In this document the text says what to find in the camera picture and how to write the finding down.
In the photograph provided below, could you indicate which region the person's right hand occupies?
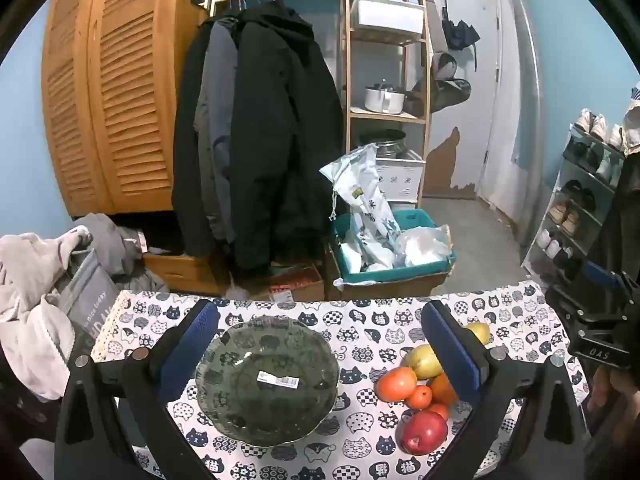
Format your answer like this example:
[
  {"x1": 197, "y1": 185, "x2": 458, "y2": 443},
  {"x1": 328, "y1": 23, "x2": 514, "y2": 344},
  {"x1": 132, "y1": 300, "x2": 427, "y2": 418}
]
[{"x1": 595, "y1": 366, "x2": 640, "y2": 409}]

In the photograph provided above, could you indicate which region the wooden louvred wardrobe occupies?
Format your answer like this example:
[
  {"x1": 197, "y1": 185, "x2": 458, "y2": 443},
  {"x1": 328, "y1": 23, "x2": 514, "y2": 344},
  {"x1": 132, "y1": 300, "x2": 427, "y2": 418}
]
[{"x1": 41, "y1": 0, "x2": 211, "y2": 218}]

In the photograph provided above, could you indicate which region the wooden shelf unit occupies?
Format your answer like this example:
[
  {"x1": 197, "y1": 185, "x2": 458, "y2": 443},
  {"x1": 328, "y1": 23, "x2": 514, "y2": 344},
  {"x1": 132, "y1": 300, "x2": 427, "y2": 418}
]
[{"x1": 342, "y1": 0, "x2": 433, "y2": 211}]

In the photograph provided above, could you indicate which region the grey jacket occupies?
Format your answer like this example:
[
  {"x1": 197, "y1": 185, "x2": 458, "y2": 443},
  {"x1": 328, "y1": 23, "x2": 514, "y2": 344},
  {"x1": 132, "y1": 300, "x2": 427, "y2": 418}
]
[{"x1": 195, "y1": 17, "x2": 243, "y2": 246}]

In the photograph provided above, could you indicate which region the red apple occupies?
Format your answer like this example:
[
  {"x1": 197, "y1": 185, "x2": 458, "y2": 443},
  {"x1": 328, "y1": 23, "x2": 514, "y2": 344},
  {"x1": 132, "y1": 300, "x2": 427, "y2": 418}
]
[{"x1": 397, "y1": 410, "x2": 449, "y2": 456}]

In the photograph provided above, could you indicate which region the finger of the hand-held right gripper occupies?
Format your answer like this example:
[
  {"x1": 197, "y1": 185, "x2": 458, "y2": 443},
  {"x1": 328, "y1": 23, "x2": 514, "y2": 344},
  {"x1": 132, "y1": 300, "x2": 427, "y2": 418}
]
[
  {"x1": 585, "y1": 260, "x2": 626, "y2": 291},
  {"x1": 545, "y1": 284, "x2": 608, "y2": 326}
]

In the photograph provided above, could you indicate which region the light fleece blanket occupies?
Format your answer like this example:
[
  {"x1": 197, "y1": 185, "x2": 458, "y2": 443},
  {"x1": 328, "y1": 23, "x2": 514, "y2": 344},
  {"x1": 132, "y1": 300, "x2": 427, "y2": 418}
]
[{"x1": 0, "y1": 227, "x2": 94, "y2": 402}]

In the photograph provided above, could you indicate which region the dark blue umbrella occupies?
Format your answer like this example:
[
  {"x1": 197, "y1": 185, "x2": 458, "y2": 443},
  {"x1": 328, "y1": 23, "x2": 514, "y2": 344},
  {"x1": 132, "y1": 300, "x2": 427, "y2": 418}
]
[{"x1": 442, "y1": 0, "x2": 482, "y2": 68}]

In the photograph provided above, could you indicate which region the grey clothes pile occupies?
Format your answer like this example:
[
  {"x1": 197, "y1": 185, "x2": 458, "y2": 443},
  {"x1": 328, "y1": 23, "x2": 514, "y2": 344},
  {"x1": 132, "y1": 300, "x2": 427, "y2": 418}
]
[{"x1": 72, "y1": 212, "x2": 171, "y2": 293}]

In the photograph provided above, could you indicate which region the cardboard box with red print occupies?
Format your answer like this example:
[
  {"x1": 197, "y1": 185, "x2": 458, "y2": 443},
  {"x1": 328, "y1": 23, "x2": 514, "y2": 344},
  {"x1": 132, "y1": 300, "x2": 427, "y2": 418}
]
[{"x1": 265, "y1": 265, "x2": 326, "y2": 302}]

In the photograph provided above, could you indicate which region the pale door with peeling paint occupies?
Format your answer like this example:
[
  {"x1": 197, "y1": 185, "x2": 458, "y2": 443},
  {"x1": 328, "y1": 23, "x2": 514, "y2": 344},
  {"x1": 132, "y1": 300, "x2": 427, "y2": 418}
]
[{"x1": 432, "y1": 0, "x2": 502, "y2": 201}]

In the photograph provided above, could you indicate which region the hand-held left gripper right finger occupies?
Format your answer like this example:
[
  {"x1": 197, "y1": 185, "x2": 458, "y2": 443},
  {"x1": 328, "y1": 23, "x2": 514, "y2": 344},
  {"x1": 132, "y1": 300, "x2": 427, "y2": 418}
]
[{"x1": 421, "y1": 300, "x2": 586, "y2": 480}]

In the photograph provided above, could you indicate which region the clear plastic bag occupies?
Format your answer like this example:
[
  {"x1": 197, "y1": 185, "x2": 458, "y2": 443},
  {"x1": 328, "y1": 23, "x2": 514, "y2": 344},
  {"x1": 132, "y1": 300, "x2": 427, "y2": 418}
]
[{"x1": 395, "y1": 226, "x2": 452, "y2": 267}]

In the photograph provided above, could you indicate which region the cat-print tablecloth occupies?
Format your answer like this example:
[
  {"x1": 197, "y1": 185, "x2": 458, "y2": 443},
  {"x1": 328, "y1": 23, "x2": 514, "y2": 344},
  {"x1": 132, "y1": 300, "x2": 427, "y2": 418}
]
[{"x1": 90, "y1": 280, "x2": 591, "y2": 480}]

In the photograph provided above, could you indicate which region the black hooded coat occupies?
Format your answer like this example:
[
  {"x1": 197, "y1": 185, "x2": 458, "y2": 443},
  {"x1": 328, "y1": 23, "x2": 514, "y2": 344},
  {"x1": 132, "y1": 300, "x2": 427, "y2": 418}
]
[{"x1": 227, "y1": 0, "x2": 346, "y2": 273}]

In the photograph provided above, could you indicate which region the grey printed tote bag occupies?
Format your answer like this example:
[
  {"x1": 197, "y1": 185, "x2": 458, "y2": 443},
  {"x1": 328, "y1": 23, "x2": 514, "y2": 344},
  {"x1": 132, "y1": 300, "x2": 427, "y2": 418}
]
[{"x1": 52, "y1": 250, "x2": 122, "y2": 361}]

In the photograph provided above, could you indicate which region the shoe rack with shoes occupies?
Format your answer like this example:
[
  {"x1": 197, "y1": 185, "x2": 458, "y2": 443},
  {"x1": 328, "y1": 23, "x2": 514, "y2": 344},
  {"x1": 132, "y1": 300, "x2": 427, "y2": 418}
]
[{"x1": 535, "y1": 107, "x2": 626, "y2": 271}]

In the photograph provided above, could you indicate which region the metal pipe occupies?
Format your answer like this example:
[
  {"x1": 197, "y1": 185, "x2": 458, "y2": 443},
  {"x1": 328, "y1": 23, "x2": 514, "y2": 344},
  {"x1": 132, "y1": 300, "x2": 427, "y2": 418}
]
[{"x1": 505, "y1": 0, "x2": 544, "y2": 247}]

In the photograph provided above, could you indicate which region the green glass bowl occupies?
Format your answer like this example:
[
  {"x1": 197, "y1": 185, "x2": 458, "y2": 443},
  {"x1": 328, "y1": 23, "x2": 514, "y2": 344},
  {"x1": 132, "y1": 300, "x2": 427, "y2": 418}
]
[{"x1": 195, "y1": 317, "x2": 341, "y2": 448}]

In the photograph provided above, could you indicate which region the black jacket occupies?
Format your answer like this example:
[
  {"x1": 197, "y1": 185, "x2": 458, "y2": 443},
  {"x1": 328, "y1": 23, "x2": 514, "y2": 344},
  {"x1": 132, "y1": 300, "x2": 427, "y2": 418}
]
[{"x1": 171, "y1": 20, "x2": 216, "y2": 257}]

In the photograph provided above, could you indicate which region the white storage box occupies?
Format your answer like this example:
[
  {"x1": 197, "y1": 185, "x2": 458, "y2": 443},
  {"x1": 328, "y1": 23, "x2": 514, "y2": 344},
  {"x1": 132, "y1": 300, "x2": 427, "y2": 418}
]
[{"x1": 350, "y1": 0, "x2": 426, "y2": 39}]

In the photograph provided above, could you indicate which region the brown cardboard box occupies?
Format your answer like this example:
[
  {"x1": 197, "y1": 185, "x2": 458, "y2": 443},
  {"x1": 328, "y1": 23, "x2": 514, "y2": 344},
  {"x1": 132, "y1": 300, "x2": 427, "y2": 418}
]
[{"x1": 325, "y1": 245, "x2": 451, "y2": 302}]

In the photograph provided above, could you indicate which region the steel pot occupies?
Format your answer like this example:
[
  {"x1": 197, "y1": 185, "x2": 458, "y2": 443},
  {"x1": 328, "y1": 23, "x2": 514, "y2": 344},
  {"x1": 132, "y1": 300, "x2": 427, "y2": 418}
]
[{"x1": 357, "y1": 130, "x2": 407, "y2": 159}]

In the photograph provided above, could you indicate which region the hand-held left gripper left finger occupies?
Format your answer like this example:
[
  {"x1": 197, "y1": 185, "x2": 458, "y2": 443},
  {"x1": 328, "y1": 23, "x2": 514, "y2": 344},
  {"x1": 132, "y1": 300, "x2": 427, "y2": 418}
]
[{"x1": 54, "y1": 299, "x2": 221, "y2": 480}]

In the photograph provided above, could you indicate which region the wooden drawer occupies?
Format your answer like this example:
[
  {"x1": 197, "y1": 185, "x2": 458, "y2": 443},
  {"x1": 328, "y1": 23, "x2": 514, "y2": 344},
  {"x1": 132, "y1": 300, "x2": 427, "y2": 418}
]
[{"x1": 142, "y1": 252, "x2": 222, "y2": 297}]

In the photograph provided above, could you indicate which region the large orange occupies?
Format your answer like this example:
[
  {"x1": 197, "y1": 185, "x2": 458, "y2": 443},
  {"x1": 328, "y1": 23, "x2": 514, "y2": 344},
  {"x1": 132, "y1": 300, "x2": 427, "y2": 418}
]
[
  {"x1": 376, "y1": 366, "x2": 418, "y2": 403},
  {"x1": 429, "y1": 371, "x2": 458, "y2": 407}
]

